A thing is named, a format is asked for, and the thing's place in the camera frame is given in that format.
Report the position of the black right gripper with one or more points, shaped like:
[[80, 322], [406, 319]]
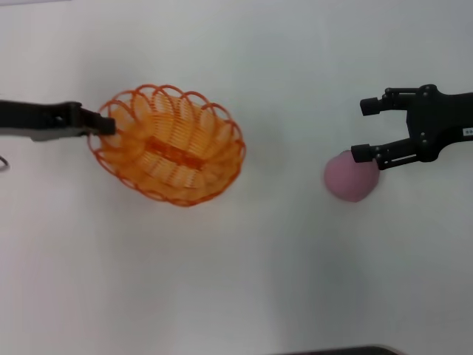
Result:
[[436, 118]]

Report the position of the pink peach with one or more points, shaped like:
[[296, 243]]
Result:
[[349, 181]]

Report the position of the dark rounded robot part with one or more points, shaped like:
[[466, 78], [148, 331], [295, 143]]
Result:
[[340, 350]]

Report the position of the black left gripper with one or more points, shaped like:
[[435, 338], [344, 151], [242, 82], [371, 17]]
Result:
[[33, 118]]

